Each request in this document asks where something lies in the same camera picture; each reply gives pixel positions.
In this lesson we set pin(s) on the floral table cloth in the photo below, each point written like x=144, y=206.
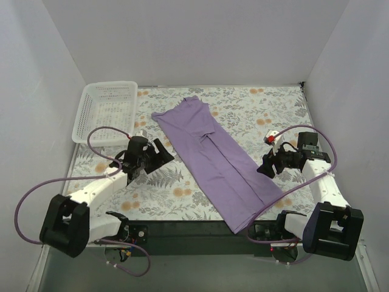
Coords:
x=247, y=114

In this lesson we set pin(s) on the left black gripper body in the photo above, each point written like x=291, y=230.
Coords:
x=152, y=156

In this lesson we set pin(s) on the white plastic basket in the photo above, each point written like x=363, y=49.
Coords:
x=106, y=104

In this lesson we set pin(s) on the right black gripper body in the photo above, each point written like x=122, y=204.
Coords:
x=274, y=164

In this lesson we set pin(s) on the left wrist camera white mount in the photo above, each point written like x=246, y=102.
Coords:
x=143, y=134

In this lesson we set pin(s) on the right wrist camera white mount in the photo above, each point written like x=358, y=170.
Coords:
x=274, y=139

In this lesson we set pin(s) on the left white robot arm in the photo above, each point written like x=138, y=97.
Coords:
x=70, y=225

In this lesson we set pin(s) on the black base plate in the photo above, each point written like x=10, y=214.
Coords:
x=190, y=238

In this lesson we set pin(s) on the aluminium frame rail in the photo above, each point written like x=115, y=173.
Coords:
x=104, y=268

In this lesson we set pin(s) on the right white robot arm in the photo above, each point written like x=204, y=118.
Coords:
x=333, y=228

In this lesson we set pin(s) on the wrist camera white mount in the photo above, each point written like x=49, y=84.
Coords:
x=274, y=139
x=143, y=134

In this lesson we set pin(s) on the purple t shirt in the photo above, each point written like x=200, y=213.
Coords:
x=225, y=173

